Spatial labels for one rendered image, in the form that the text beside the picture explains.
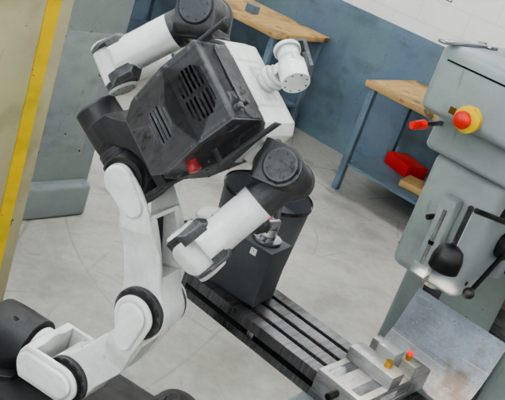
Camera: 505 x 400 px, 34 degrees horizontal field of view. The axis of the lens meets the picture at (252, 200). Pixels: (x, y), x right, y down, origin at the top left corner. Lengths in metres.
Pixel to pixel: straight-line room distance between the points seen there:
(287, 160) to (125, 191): 0.46
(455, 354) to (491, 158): 0.82
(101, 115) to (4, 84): 1.11
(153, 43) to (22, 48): 1.21
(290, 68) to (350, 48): 5.41
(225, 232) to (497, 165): 0.63
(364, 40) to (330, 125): 0.79
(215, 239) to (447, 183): 0.59
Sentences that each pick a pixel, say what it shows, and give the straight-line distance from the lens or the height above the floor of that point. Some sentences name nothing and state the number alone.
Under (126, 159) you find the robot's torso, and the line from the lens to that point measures 2.07.
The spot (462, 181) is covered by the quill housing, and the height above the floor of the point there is 1.59.
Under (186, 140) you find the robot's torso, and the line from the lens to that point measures 1.81.
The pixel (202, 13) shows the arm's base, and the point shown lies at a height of 1.77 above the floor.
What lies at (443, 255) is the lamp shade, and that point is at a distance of 1.91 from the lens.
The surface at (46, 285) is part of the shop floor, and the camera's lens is 4.08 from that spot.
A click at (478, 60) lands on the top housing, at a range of 1.87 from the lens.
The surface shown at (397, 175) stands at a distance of 6.55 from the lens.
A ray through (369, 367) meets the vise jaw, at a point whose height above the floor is 1.02.
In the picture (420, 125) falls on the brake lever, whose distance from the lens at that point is 1.90.
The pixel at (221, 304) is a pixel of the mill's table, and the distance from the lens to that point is 2.50.
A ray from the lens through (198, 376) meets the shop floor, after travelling 3.77.
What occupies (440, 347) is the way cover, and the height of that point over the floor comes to 0.98.
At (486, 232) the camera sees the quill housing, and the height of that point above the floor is 1.50.
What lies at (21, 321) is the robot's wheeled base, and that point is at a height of 0.75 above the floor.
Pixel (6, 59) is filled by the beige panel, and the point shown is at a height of 1.19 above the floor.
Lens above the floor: 2.14
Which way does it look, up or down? 22 degrees down
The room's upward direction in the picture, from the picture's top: 19 degrees clockwise
